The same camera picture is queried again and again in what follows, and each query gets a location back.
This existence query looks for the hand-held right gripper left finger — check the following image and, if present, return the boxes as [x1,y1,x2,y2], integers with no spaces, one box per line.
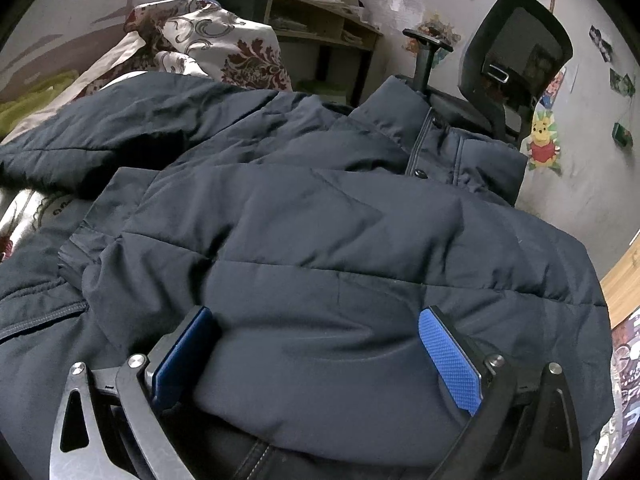
[47,305,223,480]

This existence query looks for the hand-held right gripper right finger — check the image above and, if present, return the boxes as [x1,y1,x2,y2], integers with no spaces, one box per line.
[418,305,586,480]

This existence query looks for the navy puffer jacket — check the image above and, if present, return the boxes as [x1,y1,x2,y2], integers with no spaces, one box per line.
[0,72,616,480]

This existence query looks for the printed bedsheet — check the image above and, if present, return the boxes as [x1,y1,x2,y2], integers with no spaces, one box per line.
[587,305,640,480]

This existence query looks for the wooden cabinet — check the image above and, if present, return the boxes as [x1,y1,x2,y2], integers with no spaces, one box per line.
[600,245,640,331]

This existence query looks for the yellow-green cloth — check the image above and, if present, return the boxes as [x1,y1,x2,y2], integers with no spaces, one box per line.
[0,70,81,136]

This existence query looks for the floral bed quilt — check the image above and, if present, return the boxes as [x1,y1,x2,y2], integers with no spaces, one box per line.
[0,0,293,261]

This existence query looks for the black office chair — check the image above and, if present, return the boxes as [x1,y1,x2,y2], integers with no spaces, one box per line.
[402,0,574,142]

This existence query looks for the stack of papers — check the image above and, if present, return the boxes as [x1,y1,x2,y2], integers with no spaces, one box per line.
[272,15,313,32]

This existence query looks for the wooden desk with shelves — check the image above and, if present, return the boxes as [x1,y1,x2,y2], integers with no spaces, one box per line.
[210,0,384,106]

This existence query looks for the cartoon bear wall sticker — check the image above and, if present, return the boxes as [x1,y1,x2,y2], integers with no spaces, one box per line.
[522,105,563,177]

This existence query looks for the small green wall sticker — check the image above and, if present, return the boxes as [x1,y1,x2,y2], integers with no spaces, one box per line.
[612,121,634,149]

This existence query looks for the colourful cartoon wall sticker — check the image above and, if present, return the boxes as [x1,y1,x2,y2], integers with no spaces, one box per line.
[537,67,569,109]

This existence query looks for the green picture wall sticker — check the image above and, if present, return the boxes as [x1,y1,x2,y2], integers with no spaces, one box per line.
[609,67,637,96]

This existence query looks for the flower wall sticker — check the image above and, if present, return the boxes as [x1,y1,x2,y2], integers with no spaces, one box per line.
[405,14,462,68]

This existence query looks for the black-white photo wall sticker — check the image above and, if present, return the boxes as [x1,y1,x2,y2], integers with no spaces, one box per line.
[589,25,615,63]

